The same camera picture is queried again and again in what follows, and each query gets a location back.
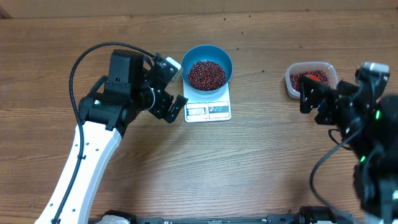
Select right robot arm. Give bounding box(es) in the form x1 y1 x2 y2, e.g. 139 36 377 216
300 70 397 223

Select red beans in bowl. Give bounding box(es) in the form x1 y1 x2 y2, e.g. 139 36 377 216
187 60 226 91

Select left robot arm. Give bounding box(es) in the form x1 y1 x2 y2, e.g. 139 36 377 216
36 49 187 223

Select red beans in container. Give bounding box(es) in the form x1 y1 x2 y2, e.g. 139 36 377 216
290 70 329 91

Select teal plastic bowl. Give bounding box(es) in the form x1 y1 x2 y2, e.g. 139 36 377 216
181 45 233 92

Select clear plastic bean container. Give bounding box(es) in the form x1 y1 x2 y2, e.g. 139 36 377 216
285 62 338 99

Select orange scoop with blue handle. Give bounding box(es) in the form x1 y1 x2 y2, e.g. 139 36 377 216
306 75 321 82

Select white digital kitchen scale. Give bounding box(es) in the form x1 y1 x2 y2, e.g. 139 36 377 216
183 81 232 123

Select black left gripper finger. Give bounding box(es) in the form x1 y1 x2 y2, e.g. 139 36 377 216
164 95 188 123
153 53 172 83

